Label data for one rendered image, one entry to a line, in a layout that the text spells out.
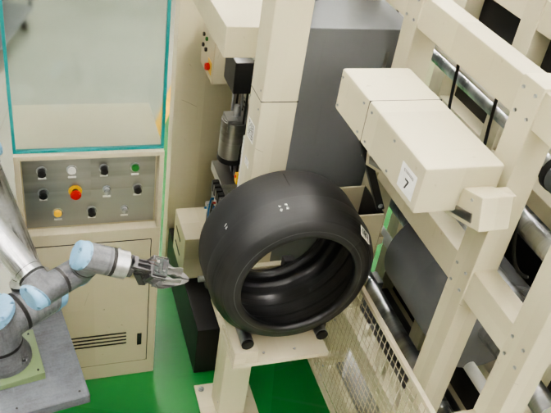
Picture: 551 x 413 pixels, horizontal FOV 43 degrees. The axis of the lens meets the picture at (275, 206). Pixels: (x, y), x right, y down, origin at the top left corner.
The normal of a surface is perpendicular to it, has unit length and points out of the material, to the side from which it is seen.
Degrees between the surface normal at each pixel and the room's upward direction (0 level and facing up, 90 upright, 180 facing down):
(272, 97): 90
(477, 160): 0
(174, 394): 0
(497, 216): 72
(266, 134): 90
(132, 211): 90
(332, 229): 80
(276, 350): 0
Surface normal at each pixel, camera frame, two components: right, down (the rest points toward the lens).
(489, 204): 0.32, 0.31
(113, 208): 0.29, 0.59
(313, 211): 0.34, -0.20
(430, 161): 0.14, -0.80
